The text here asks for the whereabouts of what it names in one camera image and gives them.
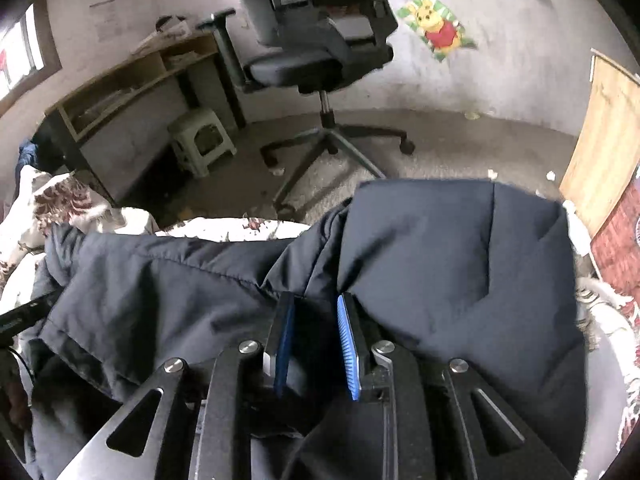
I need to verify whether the dark blue puffer jacket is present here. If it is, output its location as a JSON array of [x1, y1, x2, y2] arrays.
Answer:
[[19, 178, 589, 480]]

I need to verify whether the light wooden board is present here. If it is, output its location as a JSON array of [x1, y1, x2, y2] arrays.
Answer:
[[560, 50, 640, 236]]

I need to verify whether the floral white red bedding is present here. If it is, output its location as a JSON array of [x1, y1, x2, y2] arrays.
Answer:
[[0, 164, 640, 480]]

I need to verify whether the grey plastic step stool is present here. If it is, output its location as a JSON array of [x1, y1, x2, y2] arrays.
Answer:
[[167, 107, 238, 179]]

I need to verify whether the wooden desk with shelf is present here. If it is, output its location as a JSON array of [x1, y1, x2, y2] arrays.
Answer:
[[34, 32, 246, 204]]

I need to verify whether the Winnie the Pooh poster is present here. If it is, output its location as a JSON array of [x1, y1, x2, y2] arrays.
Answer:
[[396, 0, 476, 62]]

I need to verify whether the black mesh office chair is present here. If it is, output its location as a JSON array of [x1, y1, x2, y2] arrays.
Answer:
[[196, 0, 417, 221]]

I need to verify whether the blue cloth bundle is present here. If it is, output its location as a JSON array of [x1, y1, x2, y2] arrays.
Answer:
[[14, 140, 46, 186]]

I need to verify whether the window with brown frame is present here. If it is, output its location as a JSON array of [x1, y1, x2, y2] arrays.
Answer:
[[1, 0, 62, 115]]

